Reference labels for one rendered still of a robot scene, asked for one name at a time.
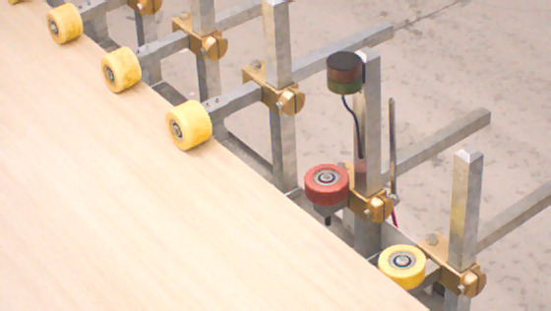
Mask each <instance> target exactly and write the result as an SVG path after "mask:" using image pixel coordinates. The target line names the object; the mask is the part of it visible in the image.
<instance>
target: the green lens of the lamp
mask: <svg viewBox="0 0 551 311"><path fill-rule="evenodd" d="M327 88H328V89H329V90H330V91H331V92H333V93H337V94H356V93H359V92H360V91H361V90H362V88H363V75H362V77H361V78H360V79H359V80H357V81H356V82H353V83H349V84H340V83H336V82H334V81H332V80H331V79H330V78H329V77H328V76H327Z"/></svg>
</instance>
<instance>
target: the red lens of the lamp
mask: <svg viewBox="0 0 551 311"><path fill-rule="evenodd" d="M335 53H336V52H335ZM335 53H333V54H335ZM333 54H332V55H333ZM355 54H357V53H355ZM332 55H330V56H329V57H328V59H327V76H328V77H329V78H330V79H331V80H333V81H335V82H339V83H350V82H354V81H356V80H358V79H360V78H361V77H362V75H363V69H362V59H361V57H360V56H359V55H358V54H357V55H358V57H359V59H360V63H361V64H360V66H359V67H357V69H350V70H337V69H335V68H333V67H332V66H331V65H330V64H329V62H328V60H329V58H330V57H331V56H332Z"/></svg>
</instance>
